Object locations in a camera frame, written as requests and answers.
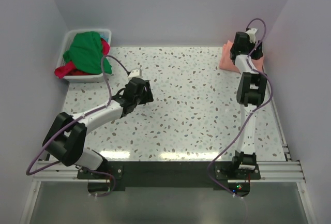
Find salmon pink t shirt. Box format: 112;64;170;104
219;40;264;73

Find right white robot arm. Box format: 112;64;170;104
230;28;267;179

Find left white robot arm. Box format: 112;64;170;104
42;77;154;178

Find green t shirt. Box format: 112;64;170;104
63;32;104;74

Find red t shirt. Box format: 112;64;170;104
54;38;110;79

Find white laundry basket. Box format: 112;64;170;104
54;28;111;83

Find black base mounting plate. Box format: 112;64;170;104
77;161;261;196

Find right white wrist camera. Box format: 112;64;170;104
245;28;258;43

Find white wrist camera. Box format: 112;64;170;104
128;68;142;80
245;28;258;43

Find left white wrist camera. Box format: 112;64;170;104
128;68;142;80

